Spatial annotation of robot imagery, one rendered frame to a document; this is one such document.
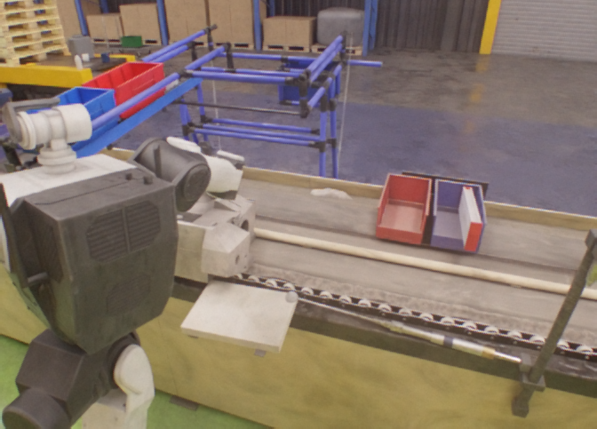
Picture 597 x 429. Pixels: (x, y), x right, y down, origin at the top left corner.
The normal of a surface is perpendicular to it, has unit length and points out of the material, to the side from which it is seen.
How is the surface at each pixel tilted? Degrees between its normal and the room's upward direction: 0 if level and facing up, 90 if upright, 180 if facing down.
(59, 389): 37
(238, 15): 90
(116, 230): 87
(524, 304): 0
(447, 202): 88
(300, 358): 90
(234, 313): 0
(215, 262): 71
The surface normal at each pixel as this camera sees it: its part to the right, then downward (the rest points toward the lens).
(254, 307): 0.00, -0.86
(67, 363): -0.18, -0.40
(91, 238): 0.80, 0.26
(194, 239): -0.30, 0.32
